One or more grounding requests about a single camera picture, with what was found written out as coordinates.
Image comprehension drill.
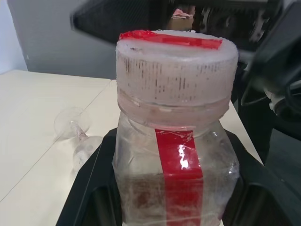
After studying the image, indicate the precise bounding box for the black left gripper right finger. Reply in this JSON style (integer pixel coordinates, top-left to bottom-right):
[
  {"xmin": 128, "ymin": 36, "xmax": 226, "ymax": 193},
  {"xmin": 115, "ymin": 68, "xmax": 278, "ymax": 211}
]
[{"xmin": 220, "ymin": 121, "xmax": 301, "ymax": 226}]

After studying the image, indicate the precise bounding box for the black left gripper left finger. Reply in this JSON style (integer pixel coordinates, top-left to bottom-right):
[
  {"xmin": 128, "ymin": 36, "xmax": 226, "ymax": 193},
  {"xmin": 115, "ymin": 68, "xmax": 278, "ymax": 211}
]
[{"xmin": 60, "ymin": 128, "xmax": 123, "ymax": 226}]

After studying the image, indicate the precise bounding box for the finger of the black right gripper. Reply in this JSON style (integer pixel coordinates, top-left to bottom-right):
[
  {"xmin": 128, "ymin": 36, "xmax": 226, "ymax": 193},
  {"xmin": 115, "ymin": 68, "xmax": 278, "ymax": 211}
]
[
  {"xmin": 70, "ymin": 0, "xmax": 174, "ymax": 46},
  {"xmin": 192, "ymin": 0, "xmax": 283, "ymax": 53}
]

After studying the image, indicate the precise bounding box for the clear bottle with red tape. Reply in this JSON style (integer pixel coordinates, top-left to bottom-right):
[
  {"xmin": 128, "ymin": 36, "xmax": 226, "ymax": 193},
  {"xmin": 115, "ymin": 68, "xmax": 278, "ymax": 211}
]
[{"xmin": 112, "ymin": 29, "xmax": 241, "ymax": 226}]

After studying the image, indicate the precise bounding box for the clear wine glass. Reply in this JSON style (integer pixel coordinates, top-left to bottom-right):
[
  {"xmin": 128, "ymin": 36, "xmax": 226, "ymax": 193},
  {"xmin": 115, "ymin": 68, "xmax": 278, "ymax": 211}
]
[{"xmin": 53, "ymin": 106, "xmax": 103, "ymax": 174}]

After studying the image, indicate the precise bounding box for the pink cloth item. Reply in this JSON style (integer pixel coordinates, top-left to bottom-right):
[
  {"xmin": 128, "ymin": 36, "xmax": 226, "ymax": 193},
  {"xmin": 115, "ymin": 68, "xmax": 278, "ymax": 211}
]
[{"xmin": 172, "ymin": 8, "xmax": 195, "ymax": 20}]

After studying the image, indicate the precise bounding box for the brown cardboard box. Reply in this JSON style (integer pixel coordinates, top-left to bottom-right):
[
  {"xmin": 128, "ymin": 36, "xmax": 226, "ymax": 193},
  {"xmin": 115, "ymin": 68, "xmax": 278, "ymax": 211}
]
[{"xmin": 169, "ymin": 17, "xmax": 194, "ymax": 32}]

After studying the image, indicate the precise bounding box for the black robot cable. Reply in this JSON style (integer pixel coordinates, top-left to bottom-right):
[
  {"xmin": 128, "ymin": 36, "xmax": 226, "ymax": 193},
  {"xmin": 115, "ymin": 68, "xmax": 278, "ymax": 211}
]
[{"xmin": 239, "ymin": 79, "xmax": 301, "ymax": 107}]

